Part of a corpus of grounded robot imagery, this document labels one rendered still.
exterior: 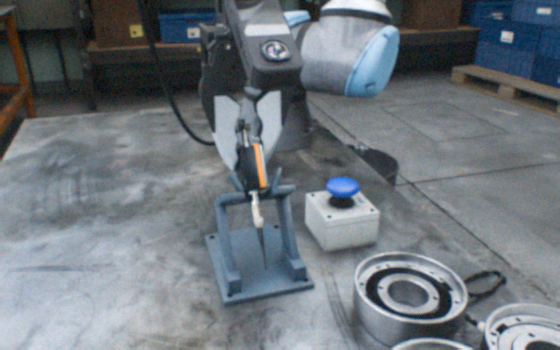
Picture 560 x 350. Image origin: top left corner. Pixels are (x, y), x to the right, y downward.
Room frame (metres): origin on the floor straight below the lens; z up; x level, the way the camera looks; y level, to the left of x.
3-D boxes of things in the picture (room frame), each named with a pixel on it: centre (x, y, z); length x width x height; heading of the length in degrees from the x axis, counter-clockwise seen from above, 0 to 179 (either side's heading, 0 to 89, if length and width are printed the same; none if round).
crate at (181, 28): (3.90, 0.68, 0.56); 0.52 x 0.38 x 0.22; 104
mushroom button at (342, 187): (0.51, -0.08, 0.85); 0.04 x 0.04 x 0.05
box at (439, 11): (4.51, -1.40, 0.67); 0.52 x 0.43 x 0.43; 107
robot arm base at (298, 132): (0.85, 0.00, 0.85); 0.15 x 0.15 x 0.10
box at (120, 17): (3.72, 1.19, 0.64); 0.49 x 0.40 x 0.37; 112
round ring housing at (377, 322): (0.36, -0.13, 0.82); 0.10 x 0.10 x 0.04
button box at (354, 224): (0.52, -0.08, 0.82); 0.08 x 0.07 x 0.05; 17
